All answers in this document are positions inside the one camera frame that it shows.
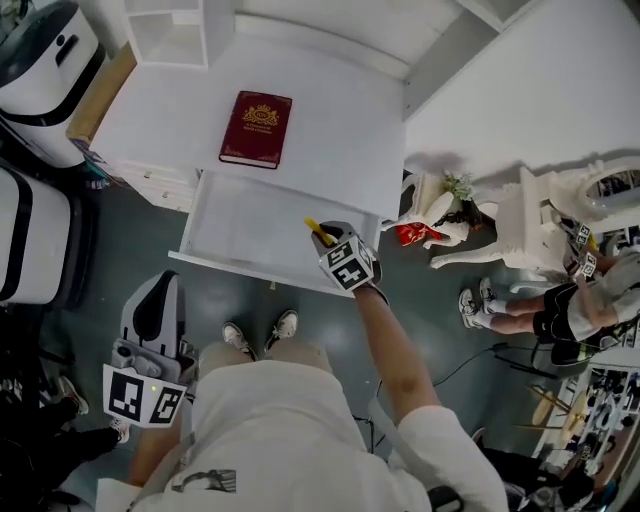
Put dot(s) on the person's white shirt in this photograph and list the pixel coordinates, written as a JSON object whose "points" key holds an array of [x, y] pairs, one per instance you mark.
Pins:
{"points": [[280, 440]]}

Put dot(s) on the person's right white shoe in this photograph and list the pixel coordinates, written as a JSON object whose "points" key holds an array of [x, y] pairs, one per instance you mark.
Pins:
{"points": [[282, 327]]}

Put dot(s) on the person's white shoe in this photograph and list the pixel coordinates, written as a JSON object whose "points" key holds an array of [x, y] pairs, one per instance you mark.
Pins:
{"points": [[237, 339], [282, 327]]}

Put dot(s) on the green potted plant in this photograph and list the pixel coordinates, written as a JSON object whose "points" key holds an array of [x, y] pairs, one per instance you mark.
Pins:
{"points": [[457, 184]]}

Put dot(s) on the gold metal stand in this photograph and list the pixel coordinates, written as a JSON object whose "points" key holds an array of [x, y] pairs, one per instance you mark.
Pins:
{"points": [[555, 412]]}

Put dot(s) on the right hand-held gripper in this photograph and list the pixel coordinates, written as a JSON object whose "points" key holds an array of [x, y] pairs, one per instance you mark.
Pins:
{"points": [[350, 262]]}

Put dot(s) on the person's left white shoe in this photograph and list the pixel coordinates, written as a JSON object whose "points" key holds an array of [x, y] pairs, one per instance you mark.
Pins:
{"points": [[237, 339]]}

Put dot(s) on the dark red hardcover book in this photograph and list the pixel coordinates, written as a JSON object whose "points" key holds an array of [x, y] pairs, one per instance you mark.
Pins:
{"points": [[256, 129]]}

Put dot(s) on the person's right forearm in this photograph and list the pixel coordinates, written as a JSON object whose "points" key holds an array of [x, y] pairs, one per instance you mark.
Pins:
{"points": [[395, 360]]}

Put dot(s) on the person's beige trousers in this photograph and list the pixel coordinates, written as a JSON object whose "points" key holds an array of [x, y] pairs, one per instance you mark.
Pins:
{"points": [[220, 352]]}

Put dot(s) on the white case with black stripe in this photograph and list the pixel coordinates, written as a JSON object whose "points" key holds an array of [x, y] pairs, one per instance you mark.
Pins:
{"points": [[35, 235]]}

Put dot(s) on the white rounded machine black trim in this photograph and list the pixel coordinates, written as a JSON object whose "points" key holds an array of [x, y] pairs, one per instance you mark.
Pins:
{"points": [[35, 85]]}

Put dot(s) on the person's left forearm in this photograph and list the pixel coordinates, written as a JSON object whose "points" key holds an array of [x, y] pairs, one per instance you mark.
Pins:
{"points": [[152, 450]]}

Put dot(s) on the cluttered white shelf rack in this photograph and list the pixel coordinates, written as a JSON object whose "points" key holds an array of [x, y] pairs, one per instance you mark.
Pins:
{"points": [[600, 415]]}

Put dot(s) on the white open shelf organizer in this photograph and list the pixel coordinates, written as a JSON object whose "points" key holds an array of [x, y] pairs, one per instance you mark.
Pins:
{"points": [[165, 35]]}

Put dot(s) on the white ornate chair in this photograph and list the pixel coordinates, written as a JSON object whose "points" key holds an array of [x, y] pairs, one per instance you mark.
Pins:
{"points": [[440, 210]]}

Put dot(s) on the red bag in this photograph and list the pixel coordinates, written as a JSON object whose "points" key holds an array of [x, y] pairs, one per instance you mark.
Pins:
{"points": [[415, 233]]}

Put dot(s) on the white ornate vanity table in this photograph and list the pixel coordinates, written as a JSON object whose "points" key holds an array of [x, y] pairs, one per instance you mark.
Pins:
{"points": [[530, 220]]}

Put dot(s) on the white desk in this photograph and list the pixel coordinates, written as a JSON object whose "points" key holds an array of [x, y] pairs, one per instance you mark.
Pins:
{"points": [[325, 130]]}

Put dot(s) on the white desk drawer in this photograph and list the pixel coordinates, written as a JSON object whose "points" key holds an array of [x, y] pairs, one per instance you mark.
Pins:
{"points": [[260, 225]]}

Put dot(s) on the small white drawer cabinet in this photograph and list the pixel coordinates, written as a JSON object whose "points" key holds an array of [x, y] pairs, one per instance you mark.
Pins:
{"points": [[160, 187]]}

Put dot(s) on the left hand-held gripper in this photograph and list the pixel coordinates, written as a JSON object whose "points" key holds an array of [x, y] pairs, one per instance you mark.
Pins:
{"points": [[145, 395]]}

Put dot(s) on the brown cardboard box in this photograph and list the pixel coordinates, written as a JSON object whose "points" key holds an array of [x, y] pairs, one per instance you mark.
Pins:
{"points": [[97, 97]]}

